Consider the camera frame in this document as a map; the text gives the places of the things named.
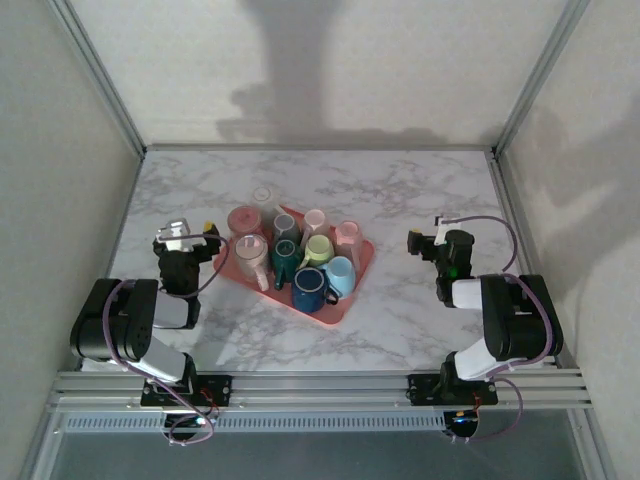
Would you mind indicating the salmon pink plastic tray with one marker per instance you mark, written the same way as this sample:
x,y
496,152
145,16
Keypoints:
x,y
366,255

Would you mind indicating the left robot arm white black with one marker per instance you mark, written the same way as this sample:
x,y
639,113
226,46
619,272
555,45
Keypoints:
x,y
130,320

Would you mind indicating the white mug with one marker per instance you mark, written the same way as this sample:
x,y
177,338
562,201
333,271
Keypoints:
x,y
316,220

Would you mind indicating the grey mug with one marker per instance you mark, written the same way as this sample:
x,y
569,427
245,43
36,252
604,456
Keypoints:
x,y
283,225

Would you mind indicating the small lit controller board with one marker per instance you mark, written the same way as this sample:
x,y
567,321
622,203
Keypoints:
x,y
187,425
462,425

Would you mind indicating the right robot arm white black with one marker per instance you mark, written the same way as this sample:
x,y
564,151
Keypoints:
x,y
520,320

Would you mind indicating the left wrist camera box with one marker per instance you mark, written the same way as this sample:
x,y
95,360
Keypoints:
x,y
175,232

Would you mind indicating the aluminium side rail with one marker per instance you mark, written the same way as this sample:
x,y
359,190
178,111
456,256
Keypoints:
x,y
103,295
502,185

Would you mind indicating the light green mug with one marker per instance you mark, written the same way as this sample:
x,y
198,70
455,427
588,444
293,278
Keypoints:
x,y
318,248

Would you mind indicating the speckled pink mug red inside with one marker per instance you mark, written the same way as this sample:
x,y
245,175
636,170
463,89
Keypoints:
x,y
245,220

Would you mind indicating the dark green mug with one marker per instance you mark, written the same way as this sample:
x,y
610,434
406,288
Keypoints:
x,y
285,252

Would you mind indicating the aluminium back rail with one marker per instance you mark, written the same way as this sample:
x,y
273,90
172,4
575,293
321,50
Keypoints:
x,y
320,147

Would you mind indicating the light blue mug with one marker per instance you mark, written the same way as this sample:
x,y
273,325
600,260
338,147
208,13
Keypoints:
x,y
340,275

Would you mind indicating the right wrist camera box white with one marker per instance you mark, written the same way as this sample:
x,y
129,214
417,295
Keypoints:
x,y
442,227

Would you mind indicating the pale pink mug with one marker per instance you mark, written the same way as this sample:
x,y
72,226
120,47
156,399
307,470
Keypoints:
x,y
251,250

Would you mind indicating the navy blue mug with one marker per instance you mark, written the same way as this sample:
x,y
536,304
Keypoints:
x,y
309,287

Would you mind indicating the aluminium frame post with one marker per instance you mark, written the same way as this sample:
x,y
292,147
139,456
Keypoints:
x,y
100,75
539,75

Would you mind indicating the aluminium front rail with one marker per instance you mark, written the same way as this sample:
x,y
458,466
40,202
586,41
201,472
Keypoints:
x,y
320,390

